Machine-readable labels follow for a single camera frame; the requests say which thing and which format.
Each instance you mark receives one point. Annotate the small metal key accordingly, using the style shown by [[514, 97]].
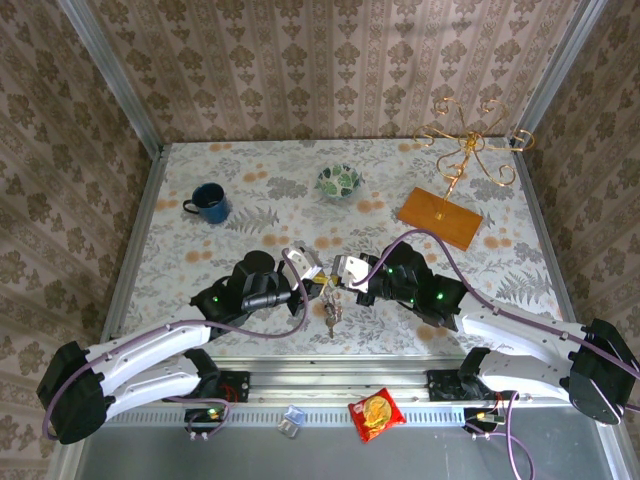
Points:
[[330, 329]]

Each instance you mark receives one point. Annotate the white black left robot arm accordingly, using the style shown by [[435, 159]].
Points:
[[150, 345]]

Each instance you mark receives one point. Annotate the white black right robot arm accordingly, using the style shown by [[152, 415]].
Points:
[[520, 325]]

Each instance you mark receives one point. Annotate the dark blue enamel mug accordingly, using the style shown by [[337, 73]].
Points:
[[212, 210]]

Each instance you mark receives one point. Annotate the green leaf print bowl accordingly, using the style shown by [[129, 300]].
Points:
[[339, 181]]

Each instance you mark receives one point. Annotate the floral print tablecloth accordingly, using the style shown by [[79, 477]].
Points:
[[250, 165]]

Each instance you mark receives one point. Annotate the red snack packet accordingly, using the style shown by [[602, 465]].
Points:
[[375, 415]]

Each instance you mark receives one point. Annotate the small clear plastic piece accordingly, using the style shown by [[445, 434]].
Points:
[[291, 421]]

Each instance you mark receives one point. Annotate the small black electronics board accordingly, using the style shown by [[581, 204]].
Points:
[[205, 415], [480, 416]]

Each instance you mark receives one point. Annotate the grey metal shelf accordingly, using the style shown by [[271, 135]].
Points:
[[300, 460]]

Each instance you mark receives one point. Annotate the aluminium front rail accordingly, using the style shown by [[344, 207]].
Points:
[[325, 385]]

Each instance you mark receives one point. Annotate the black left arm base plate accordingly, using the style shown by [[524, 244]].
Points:
[[237, 386]]

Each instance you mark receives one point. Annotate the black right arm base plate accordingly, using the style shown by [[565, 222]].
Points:
[[440, 385]]

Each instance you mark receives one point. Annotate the aluminium table side rail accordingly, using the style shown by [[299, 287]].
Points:
[[135, 250], [550, 250]]

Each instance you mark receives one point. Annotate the aluminium frame post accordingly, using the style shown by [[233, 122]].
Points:
[[555, 70], [115, 80]]

